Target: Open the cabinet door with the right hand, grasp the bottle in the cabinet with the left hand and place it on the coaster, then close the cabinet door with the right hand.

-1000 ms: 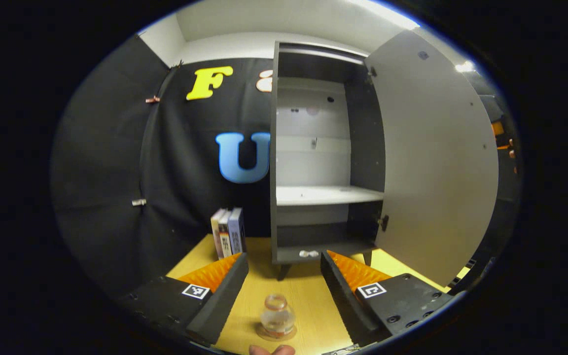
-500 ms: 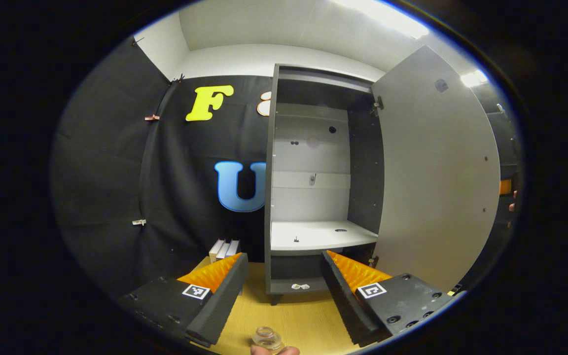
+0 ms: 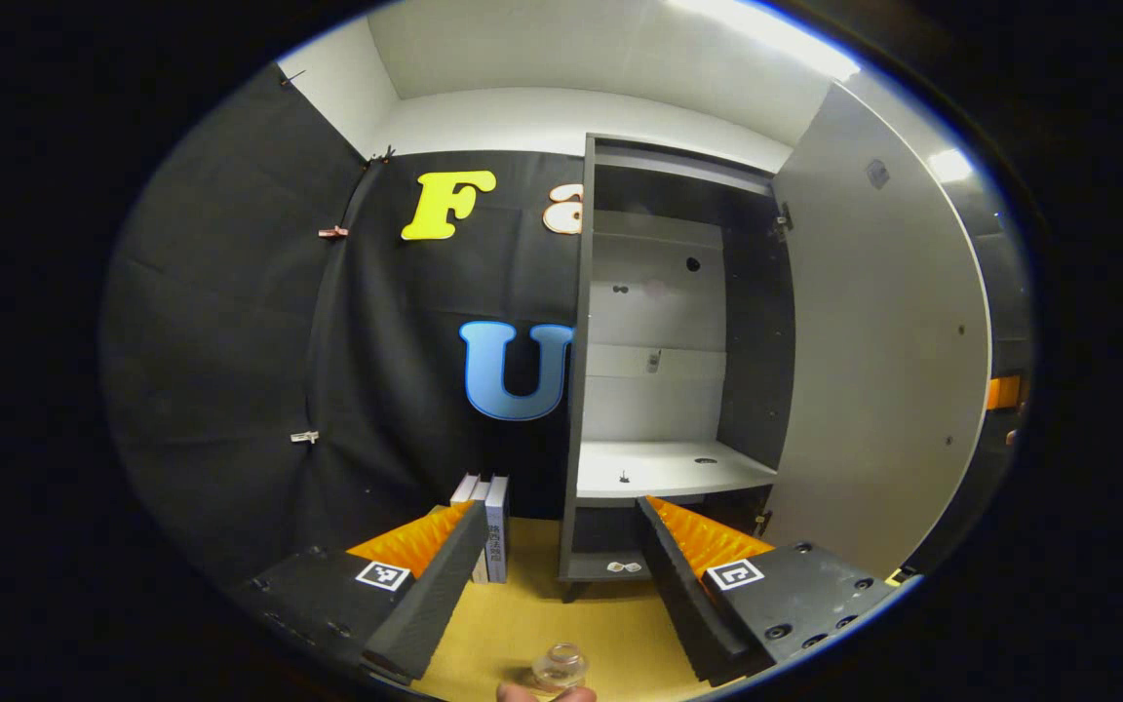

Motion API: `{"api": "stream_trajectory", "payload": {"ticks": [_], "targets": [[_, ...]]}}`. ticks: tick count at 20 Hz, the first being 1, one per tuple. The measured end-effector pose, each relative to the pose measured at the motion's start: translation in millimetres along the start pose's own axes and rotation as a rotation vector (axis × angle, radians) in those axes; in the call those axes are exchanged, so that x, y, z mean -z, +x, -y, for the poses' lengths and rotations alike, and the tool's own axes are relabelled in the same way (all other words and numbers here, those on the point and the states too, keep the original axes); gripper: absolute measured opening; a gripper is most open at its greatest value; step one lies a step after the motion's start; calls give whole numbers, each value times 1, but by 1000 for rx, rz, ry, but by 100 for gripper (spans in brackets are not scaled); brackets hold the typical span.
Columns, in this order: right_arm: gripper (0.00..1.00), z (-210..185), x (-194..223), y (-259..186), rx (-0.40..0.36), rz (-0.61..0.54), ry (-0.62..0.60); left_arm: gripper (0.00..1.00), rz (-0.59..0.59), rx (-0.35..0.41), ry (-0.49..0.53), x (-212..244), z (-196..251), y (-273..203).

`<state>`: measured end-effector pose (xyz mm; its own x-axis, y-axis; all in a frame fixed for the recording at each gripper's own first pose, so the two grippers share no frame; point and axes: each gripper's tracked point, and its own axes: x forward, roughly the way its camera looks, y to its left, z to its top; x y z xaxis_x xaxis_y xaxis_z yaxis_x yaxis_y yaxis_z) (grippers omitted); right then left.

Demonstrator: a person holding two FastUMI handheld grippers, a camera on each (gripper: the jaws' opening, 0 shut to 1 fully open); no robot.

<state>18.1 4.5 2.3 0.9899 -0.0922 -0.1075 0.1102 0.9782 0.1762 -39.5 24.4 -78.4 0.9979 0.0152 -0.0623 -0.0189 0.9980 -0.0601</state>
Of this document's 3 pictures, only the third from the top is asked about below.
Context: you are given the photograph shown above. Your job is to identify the blue-grey book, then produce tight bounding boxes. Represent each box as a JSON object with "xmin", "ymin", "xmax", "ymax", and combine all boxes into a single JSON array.
[{"xmin": 484, "ymin": 475, "xmax": 512, "ymax": 584}]

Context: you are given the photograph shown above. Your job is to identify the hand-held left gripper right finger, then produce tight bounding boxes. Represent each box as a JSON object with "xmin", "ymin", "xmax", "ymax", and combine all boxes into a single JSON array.
[{"xmin": 634, "ymin": 495, "xmax": 902, "ymax": 687}]

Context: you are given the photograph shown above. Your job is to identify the beige cabinet door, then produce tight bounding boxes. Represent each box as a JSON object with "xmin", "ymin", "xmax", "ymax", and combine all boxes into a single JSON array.
[{"xmin": 761, "ymin": 82, "xmax": 995, "ymax": 582}]

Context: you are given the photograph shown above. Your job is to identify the dark grey cabinet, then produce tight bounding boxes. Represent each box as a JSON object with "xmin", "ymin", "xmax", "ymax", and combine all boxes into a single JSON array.
[{"xmin": 559, "ymin": 133, "xmax": 798, "ymax": 603}]

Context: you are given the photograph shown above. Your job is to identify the clear plastic bottle red ring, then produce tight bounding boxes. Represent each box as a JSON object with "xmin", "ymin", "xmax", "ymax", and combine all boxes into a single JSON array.
[{"xmin": 532, "ymin": 642, "xmax": 589, "ymax": 691}]

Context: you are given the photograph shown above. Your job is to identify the black backdrop cloth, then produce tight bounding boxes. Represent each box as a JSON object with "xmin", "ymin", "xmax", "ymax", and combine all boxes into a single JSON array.
[{"xmin": 103, "ymin": 63, "xmax": 1035, "ymax": 586}]

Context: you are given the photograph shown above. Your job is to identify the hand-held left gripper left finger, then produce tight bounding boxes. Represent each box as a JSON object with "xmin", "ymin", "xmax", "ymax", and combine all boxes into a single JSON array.
[{"xmin": 233, "ymin": 499, "xmax": 490, "ymax": 685}]

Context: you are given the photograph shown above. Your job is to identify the small ceiling light panel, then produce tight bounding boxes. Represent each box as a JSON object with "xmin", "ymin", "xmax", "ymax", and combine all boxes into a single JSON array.
[{"xmin": 927, "ymin": 148, "xmax": 973, "ymax": 184}]

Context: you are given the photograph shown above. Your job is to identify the long ceiling light panel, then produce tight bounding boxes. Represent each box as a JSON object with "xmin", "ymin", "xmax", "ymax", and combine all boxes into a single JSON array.
[{"xmin": 664, "ymin": 0, "xmax": 861, "ymax": 84}]

